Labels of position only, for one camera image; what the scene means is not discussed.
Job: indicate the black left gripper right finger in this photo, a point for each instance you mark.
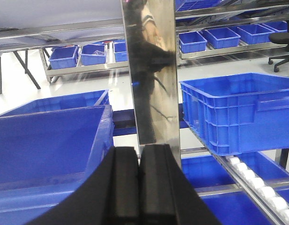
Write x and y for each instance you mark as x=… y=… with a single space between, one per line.
x=166 y=196

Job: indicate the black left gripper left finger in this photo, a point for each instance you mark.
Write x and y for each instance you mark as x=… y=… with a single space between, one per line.
x=109 y=196

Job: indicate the blue bin lower right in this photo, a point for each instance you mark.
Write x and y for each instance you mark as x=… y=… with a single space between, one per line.
x=228 y=202

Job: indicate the large blue bin left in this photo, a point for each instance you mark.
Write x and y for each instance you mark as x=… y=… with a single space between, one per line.
x=46 y=156

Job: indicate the blue bin behind left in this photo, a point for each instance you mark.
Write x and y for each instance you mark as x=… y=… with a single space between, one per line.
x=86 y=99

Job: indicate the large blue crate right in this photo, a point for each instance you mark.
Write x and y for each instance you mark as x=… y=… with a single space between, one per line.
x=239 y=113

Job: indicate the small blue bin with parts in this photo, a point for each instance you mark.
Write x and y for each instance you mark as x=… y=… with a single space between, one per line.
x=93 y=54

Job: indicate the small blue bin far left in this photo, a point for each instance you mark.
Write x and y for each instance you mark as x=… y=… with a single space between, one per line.
x=64 y=57

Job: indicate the grey table with black legs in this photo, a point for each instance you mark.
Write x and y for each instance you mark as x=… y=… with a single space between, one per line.
x=19 y=47

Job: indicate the white roller conveyor rail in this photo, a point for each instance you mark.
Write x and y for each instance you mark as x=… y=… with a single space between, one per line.
x=273 y=205

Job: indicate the small blue bin by post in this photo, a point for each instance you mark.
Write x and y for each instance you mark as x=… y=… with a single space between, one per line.
x=120 y=51

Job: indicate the shiny steel shelf post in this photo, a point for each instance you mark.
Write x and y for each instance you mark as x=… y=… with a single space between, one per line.
x=151 y=46

